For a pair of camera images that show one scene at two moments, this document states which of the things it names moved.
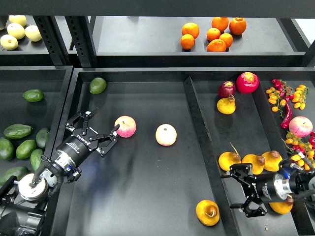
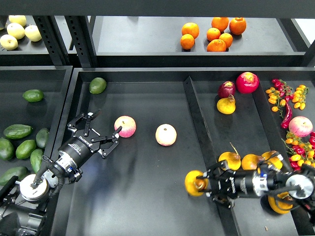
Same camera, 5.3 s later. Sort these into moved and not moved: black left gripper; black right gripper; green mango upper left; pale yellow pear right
Moved: black right gripper
Not moved: black left gripper; pale yellow pear right; green mango upper left
